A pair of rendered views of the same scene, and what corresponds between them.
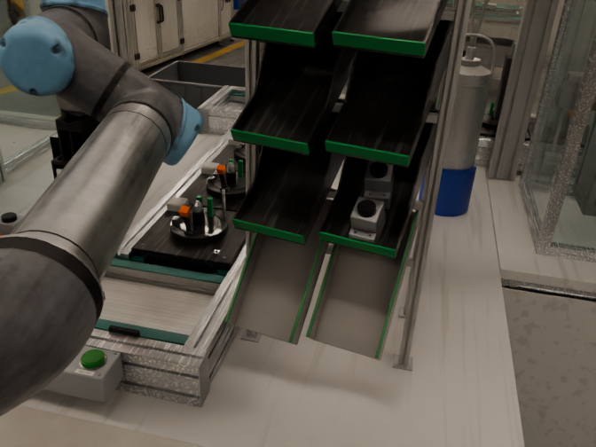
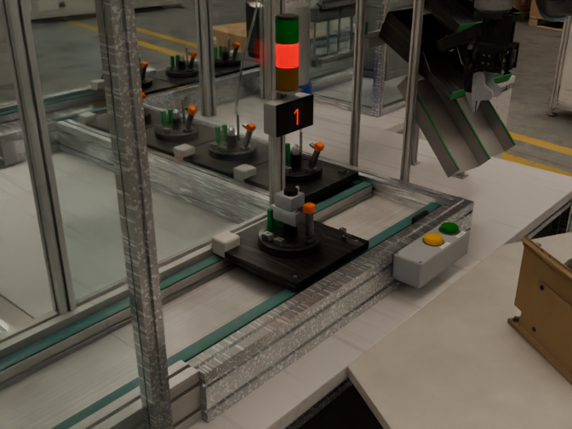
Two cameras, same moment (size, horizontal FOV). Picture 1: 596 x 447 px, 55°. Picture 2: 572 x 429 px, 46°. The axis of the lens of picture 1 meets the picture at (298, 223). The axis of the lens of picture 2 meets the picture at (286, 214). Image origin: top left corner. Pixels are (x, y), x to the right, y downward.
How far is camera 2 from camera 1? 1.75 m
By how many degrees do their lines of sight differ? 53
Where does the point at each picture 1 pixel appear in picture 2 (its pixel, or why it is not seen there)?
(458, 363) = not seen: hidden behind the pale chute
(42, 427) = (460, 293)
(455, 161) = (306, 77)
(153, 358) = (456, 213)
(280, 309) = (459, 152)
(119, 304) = (354, 230)
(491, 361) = not seen: hidden behind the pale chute
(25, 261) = not seen: outside the picture
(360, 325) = (485, 140)
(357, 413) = (497, 197)
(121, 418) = (466, 264)
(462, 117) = (306, 40)
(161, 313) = (380, 217)
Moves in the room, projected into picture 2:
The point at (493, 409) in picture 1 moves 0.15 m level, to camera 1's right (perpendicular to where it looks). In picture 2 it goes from (510, 167) to (521, 152)
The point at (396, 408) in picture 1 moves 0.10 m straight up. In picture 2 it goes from (498, 187) to (502, 155)
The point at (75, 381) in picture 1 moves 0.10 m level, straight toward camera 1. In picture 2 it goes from (459, 245) to (504, 247)
